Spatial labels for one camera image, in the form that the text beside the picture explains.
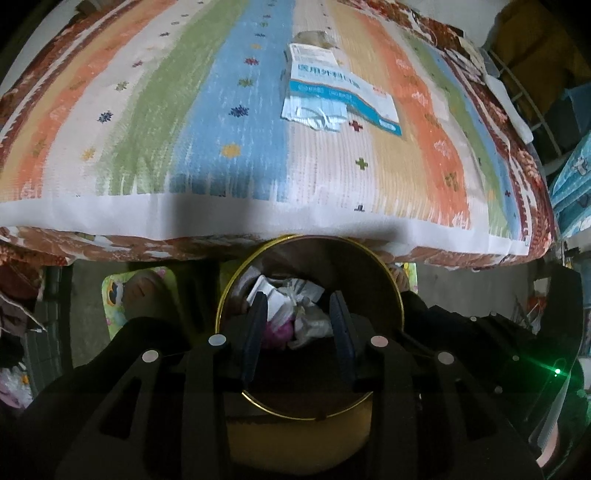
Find pink paper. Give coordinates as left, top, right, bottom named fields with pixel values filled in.
left=264, top=318, right=296, bottom=347

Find colourful striped tablecloth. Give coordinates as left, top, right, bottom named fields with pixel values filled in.
left=0, top=0, right=557, bottom=271

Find white plastic bag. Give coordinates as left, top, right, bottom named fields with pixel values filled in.
left=288, top=305, right=334, bottom=348

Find dark gold-rimmed trash can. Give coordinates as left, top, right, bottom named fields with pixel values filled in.
left=216, top=234, right=404, bottom=476

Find white packets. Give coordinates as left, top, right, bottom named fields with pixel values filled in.
left=443, top=37, right=485, bottom=83

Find white pink cloth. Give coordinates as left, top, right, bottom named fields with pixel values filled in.
left=0, top=364, right=36, bottom=410

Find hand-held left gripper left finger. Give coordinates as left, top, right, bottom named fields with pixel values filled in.
left=55, top=291, right=269, bottom=480

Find striped colourful mat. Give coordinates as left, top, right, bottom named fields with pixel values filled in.
left=0, top=0, right=532, bottom=257

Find white blue mask package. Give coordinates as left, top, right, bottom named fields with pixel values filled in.
left=281, top=42, right=402, bottom=137

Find yellow hanging garment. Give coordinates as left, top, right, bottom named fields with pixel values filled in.
left=489, top=0, right=591, bottom=95

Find white metal rack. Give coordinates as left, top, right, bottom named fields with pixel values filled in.
left=489, top=46, right=575, bottom=163

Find white paper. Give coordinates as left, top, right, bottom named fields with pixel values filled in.
left=247, top=275, right=289, bottom=319

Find blue printed cloth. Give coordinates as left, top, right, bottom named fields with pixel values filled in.
left=547, top=137, right=591, bottom=237

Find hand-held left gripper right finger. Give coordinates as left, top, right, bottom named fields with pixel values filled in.
left=329, top=290, right=546, bottom=480

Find silver white wrapper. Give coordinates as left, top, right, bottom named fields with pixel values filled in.
left=277, top=277, right=326, bottom=305

